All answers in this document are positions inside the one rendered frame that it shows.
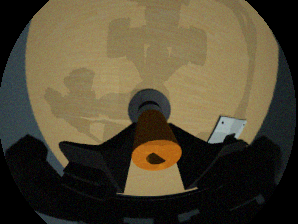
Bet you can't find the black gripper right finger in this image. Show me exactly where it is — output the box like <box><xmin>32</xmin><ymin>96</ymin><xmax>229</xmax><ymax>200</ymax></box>
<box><xmin>168</xmin><ymin>123</ymin><xmax>243</xmax><ymax>190</ymax></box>

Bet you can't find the dark grey round pedestal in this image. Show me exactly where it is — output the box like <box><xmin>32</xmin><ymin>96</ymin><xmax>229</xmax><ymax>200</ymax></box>
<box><xmin>128</xmin><ymin>88</ymin><xmax>170</xmax><ymax>123</ymax></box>

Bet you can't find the orange knob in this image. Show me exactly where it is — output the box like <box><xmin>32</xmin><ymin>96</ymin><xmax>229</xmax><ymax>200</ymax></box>
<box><xmin>132</xmin><ymin>109</ymin><xmax>182</xmax><ymax>171</ymax></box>

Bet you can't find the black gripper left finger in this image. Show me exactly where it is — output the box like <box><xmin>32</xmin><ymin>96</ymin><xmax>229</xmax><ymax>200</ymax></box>
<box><xmin>59</xmin><ymin>123</ymin><xmax>137</xmax><ymax>193</ymax></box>

